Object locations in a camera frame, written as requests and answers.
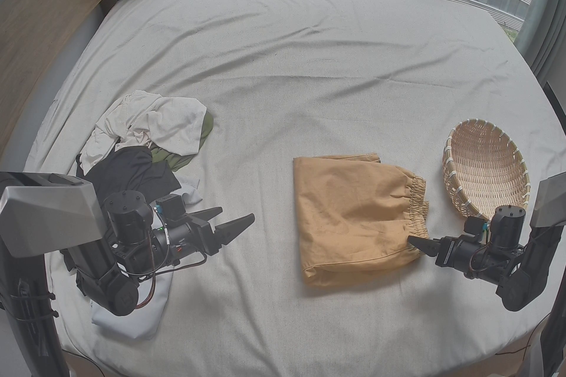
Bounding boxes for grey-green curtain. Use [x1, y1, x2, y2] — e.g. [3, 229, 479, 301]
[515, 0, 566, 77]

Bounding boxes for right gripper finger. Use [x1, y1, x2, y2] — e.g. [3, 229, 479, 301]
[407, 237, 439, 257]

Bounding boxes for tan shorts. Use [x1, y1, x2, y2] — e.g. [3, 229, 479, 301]
[293, 152, 432, 290]

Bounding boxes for pale blue garment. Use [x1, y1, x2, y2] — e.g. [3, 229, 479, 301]
[91, 176, 202, 340]

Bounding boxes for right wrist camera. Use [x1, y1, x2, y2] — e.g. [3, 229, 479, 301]
[464, 216, 487, 237]

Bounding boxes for black garment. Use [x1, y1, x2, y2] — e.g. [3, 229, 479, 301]
[75, 145, 182, 201]

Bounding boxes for black cable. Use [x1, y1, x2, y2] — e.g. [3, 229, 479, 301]
[128, 252, 208, 279]

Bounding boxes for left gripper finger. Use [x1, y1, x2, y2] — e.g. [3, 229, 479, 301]
[189, 208, 222, 224]
[214, 214, 256, 248]

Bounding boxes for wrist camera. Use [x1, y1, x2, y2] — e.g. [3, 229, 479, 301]
[464, 216, 487, 237]
[155, 195, 187, 219]

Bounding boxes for white garment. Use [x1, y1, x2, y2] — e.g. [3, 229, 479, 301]
[81, 90, 208, 175]

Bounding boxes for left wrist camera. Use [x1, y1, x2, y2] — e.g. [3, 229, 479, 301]
[155, 195, 187, 219]

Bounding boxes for round woven basket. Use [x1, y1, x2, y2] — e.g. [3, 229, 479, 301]
[442, 118, 530, 220]

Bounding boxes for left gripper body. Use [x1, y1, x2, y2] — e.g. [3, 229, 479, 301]
[170, 218, 224, 257]

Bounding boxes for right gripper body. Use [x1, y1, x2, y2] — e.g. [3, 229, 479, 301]
[435, 236, 476, 268]

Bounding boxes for green garment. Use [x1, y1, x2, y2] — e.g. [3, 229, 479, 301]
[148, 112, 215, 173]

